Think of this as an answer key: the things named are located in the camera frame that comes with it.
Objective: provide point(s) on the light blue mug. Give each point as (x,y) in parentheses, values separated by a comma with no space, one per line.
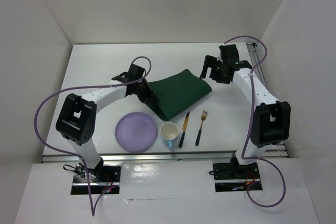
(169,133)

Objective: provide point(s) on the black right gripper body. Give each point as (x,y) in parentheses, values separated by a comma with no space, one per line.
(217,72)

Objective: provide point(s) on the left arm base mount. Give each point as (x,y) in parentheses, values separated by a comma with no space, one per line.
(106,179)

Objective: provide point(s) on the dark green placemat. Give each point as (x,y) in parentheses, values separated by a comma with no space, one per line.
(178,92)

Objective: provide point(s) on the gold knife green handle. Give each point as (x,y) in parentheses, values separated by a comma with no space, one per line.
(184,130)

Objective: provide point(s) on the gold fork green handle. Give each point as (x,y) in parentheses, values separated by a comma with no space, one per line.
(203,118)

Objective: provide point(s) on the lilac plate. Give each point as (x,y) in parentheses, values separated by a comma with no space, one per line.
(136,132)

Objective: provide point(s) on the aluminium front rail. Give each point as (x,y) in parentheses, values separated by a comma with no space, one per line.
(280,152)

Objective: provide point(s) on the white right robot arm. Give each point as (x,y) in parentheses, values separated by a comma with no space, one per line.
(241,80)

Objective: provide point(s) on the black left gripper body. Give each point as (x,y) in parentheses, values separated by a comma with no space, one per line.
(140,87)

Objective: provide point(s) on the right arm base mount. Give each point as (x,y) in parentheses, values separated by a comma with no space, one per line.
(230,177)

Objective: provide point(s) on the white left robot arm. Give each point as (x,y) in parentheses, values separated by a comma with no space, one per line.
(77,119)

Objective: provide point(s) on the aluminium side rail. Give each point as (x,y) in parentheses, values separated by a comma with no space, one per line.
(258,64)

